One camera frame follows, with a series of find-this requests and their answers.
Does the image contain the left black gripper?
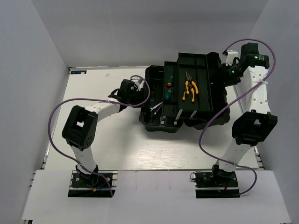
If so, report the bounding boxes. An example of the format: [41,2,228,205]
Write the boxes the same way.
[128,88,152,108]

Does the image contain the long silver combination wrench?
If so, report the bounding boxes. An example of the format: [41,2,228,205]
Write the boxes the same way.
[150,101,163,116]

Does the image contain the green orange stubby screwdriver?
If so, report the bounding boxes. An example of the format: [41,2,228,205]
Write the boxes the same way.
[166,74,173,87]

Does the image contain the yellow needle-nose pliers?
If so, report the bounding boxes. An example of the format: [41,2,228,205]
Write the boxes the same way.
[182,81,199,103]
[182,71,199,103]

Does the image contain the black plastic toolbox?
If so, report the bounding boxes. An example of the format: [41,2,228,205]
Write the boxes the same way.
[139,52,228,133]

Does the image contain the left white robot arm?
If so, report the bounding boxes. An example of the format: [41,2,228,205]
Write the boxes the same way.
[62,78,150,187]

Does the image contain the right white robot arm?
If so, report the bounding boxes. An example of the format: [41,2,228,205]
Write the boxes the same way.
[211,42,278,186]

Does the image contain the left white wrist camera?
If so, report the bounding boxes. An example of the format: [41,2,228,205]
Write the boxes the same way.
[130,76,143,91]

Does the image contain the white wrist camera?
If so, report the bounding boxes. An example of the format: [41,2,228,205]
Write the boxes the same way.
[130,76,143,91]
[222,50,239,66]

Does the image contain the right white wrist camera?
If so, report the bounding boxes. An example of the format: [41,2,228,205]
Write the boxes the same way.
[222,50,239,66]

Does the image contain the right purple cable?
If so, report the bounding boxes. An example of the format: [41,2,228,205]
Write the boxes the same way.
[198,38,277,196]

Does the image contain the purple cable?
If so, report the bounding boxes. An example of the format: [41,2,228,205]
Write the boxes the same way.
[198,38,277,196]
[48,74,151,198]

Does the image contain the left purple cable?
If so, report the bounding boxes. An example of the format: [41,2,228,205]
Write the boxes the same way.
[48,74,151,198]

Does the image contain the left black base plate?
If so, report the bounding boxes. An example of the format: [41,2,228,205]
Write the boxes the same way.
[68,171,117,198]

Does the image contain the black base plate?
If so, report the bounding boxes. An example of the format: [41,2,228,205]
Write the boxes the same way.
[68,171,117,198]
[190,171,240,199]

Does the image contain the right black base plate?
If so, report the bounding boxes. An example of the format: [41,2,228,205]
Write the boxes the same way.
[190,171,240,199]

